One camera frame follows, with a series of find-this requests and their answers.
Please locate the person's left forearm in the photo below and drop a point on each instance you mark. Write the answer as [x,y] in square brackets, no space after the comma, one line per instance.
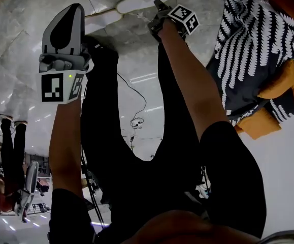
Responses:
[65,141]

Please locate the person's black white shirt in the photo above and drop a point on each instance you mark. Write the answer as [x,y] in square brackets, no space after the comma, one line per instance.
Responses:
[233,174]

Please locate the person's black shoe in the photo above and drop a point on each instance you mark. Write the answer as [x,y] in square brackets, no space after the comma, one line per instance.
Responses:
[98,47]

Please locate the person's right forearm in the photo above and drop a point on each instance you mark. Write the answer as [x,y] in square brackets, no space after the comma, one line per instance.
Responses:
[187,80]

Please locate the black white patterned blanket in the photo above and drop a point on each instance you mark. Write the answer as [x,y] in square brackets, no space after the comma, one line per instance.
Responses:
[243,60]

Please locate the black tripod stand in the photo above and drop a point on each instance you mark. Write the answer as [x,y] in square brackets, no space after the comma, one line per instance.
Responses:
[93,194]

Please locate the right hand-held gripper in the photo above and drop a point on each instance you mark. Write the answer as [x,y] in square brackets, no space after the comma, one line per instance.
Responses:
[183,15]

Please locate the large orange cushion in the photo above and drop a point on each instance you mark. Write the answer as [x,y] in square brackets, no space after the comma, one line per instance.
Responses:
[289,85]

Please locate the person's black trousers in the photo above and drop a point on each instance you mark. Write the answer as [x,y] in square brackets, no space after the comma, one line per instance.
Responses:
[141,182]

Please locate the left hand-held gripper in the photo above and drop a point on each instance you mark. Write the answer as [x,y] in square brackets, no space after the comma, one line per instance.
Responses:
[51,88]

